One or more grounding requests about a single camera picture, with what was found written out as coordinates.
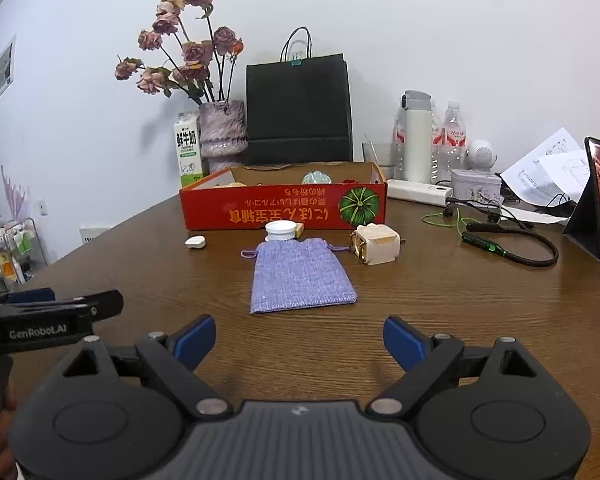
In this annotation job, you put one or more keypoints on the clear glass cup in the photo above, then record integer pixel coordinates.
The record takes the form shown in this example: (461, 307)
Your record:
(377, 157)

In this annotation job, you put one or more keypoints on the pink wall decoration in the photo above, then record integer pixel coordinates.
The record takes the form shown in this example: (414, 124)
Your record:
(14, 195)

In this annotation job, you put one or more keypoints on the small white oval case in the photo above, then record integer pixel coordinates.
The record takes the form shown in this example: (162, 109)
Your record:
(195, 242)

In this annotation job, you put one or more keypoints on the wall poster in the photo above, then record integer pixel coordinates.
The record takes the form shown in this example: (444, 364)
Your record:
(5, 65)

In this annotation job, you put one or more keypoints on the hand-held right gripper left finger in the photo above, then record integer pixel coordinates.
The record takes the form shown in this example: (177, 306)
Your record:
(197, 342)

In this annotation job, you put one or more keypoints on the black paper bag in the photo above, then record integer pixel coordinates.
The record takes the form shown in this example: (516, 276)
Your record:
(300, 110)

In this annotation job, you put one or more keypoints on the purple textured vase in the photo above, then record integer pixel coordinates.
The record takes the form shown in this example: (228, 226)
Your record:
(222, 130)

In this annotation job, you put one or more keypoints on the white thermos bottle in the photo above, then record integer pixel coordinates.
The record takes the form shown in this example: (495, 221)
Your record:
(417, 140)

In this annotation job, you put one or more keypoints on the white power strip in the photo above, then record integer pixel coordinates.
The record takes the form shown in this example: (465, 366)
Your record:
(417, 192)

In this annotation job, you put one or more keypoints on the dried pink flowers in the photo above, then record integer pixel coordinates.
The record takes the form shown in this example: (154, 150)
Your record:
(197, 52)

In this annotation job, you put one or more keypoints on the white wall outlet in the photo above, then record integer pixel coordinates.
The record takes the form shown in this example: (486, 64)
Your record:
(94, 234)

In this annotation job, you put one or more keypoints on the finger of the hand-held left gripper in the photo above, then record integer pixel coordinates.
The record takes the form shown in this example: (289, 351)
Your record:
(109, 305)
(30, 295)

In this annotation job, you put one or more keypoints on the green black neckband earphones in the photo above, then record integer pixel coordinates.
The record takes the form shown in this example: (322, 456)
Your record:
(486, 248)

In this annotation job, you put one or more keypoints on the small cream gold box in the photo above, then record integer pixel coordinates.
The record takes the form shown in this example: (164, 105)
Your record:
(380, 245)

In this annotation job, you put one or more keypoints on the white and green milk carton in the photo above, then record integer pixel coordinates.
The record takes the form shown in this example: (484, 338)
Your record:
(187, 150)

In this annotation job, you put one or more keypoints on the clear plastic water bottle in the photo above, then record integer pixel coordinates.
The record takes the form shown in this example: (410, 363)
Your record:
(398, 145)
(436, 145)
(455, 140)

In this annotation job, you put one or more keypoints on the iridescent plastic bag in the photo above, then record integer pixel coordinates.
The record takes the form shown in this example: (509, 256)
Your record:
(316, 178)

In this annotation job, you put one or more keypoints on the red cardboard box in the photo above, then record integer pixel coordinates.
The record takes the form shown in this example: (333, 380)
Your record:
(260, 207)

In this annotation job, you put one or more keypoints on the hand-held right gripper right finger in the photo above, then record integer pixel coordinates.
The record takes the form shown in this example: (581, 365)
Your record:
(402, 342)

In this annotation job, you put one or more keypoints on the white round speaker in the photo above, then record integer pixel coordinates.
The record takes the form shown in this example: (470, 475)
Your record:
(481, 155)

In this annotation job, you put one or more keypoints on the white round container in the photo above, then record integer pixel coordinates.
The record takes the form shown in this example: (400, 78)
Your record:
(281, 232)

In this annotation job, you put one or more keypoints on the small white wall switch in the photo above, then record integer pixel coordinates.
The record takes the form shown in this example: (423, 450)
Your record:
(42, 207)

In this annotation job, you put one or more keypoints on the printed paper sheets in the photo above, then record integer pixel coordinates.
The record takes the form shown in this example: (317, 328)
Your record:
(550, 165)

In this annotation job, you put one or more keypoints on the grey tin box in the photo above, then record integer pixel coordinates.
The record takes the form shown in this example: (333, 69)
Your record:
(475, 186)

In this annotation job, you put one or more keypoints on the wooden desk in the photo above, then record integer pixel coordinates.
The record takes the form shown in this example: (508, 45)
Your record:
(300, 360)

